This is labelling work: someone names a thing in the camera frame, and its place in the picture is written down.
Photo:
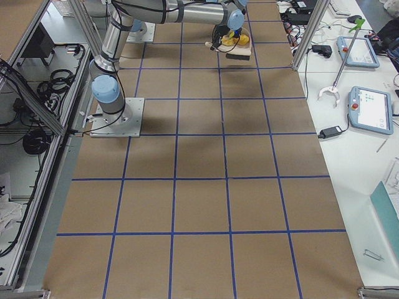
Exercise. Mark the aluminium frame post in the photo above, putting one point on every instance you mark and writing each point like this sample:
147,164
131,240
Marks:
313,24

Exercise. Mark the far blue teach pendant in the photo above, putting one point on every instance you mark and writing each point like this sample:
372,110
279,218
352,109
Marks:
361,55

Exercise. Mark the beige hand brush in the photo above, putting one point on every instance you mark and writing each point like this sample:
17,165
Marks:
235,52

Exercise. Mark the near blue teach pendant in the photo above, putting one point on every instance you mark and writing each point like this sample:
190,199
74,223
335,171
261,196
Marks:
371,110

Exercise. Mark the black power adapter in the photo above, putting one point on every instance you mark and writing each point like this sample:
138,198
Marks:
330,132

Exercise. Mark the teal folder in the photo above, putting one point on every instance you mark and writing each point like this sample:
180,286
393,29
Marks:
386,207

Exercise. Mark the beige plastic dustpan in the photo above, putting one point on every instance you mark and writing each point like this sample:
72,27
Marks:
236,43

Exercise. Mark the black power brick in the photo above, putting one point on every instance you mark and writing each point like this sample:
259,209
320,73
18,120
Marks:
323,50

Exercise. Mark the blue teach pendant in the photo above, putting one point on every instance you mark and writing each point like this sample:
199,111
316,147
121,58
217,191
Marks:
361,55
371,110

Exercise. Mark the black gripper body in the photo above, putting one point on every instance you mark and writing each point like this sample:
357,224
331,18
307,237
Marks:
237,32

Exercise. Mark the toy croissant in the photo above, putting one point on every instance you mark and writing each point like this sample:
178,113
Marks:
229,40

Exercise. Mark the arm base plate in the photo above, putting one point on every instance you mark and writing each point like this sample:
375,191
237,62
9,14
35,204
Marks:
141,32
129,124

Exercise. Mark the yellow toy potato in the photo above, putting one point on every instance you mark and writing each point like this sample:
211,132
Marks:
243,40

